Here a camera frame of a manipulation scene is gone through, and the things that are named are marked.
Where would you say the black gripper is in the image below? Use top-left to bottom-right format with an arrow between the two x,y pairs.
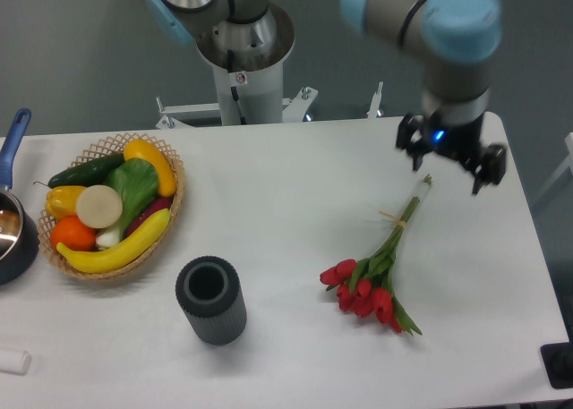
395,112 -> 507,195

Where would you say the red tulip bouquet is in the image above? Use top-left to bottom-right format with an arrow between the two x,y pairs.
320,175 -> 433,336

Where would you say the dark grey ribbed vase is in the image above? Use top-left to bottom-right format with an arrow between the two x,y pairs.
175,256 -> 247,345

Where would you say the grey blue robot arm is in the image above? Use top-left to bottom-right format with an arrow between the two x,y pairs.
145,0 -> 507,191

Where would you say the white furniture piece at right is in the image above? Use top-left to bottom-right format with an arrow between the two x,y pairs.
531,132 -> 572,213

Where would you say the black device at table edge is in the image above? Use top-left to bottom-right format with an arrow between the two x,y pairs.
540,342 -> 572,389

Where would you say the purple eggplant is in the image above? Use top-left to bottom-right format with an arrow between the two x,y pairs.
124,197 -> 172,236

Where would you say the green bok choy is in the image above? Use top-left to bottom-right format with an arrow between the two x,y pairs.
96,158 -> 158,250

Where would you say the yellow squash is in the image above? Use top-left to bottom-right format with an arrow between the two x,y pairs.
124,139 -> 176,197

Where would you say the woven wicker basket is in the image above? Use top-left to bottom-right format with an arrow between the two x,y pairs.
38,132 -> 185,280

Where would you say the yellow banana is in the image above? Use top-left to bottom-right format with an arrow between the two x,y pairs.
56,209 -> 171,274

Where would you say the beige round disc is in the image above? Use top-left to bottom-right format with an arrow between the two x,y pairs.
75,184 -> 123,229

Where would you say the green cucumber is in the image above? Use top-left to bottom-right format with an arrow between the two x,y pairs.
34,154 -> 124,189

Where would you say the orange fruit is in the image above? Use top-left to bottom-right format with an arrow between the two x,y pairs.
50,217 -> 96,251

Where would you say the yellow bell pepper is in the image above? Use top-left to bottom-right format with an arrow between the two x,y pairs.
45,185 -> 86,220

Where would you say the white cylinder object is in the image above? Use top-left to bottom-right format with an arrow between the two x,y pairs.
0,347 -> 32,376

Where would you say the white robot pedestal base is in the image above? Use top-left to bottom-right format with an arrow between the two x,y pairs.
154,2 -> 386,130

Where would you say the dark pot with blue handle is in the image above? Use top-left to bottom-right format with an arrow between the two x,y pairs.
1,108 -> 38,285

